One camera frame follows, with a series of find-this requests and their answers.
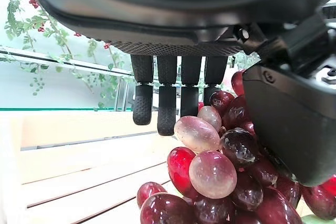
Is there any white metal railing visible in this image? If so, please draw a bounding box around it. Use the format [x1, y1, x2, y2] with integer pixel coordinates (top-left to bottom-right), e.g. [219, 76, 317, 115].
[0, 46, 134, 112]

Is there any green vine with red berries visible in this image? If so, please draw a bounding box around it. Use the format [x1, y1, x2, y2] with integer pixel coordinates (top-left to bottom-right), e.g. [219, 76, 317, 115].
[0, 0, 137, 109]

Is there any red grape bunch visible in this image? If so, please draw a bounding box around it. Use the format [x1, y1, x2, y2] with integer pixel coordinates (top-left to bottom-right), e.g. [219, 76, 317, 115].
[136, 69, 336, 224]

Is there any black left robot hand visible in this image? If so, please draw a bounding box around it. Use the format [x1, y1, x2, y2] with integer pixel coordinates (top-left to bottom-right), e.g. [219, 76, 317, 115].
[28, 0, 336, 187]

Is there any green fruit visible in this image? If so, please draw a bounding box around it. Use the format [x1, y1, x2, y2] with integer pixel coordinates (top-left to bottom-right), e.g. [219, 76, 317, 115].
[300, 214, 336, 224]

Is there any pale wooden crate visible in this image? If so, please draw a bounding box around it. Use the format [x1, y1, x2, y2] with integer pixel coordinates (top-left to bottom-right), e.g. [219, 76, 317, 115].
[0, 110, 190, 224]

